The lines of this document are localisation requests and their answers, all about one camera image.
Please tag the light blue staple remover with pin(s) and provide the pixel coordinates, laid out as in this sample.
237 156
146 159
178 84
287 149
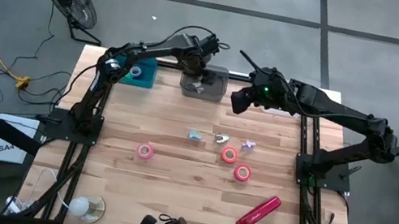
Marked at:
195 135

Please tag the grey translucent plastic bin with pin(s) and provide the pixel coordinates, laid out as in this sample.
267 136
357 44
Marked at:
215 92

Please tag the red tape roll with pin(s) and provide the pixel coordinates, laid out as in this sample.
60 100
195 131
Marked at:
236 173

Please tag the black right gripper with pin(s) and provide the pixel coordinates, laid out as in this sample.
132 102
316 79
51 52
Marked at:
273 90

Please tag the red stapler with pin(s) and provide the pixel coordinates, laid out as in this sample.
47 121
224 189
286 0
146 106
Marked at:
258 214

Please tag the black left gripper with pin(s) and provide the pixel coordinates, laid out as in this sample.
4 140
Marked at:
199 56

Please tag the blue plastic bin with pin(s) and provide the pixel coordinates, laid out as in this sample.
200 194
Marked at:
146 78

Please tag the orange tape roll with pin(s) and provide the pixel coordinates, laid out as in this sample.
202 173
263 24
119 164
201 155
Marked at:
223 154

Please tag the white light bulb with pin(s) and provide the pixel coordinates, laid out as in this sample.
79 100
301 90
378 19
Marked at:
79 206

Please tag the silver staple remover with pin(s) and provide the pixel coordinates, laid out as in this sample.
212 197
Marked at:
197 86
222 138

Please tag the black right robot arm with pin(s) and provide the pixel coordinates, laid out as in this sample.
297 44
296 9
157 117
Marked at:
339 112

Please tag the white printed box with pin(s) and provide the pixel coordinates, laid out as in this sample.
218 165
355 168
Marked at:
7 140

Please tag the white plug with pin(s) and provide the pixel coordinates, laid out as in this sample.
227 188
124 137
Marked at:
12 205

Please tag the pink tape roll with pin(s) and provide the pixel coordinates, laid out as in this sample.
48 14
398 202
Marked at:
139 151

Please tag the purple staple remover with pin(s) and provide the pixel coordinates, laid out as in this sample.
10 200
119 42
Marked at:
248 145

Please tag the clear plastic bin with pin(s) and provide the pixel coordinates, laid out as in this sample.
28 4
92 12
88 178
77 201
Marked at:
277 112

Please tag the yellow extension plug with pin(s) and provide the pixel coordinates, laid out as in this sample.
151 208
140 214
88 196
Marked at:
22 82

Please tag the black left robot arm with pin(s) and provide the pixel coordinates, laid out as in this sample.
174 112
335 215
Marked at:
153 49

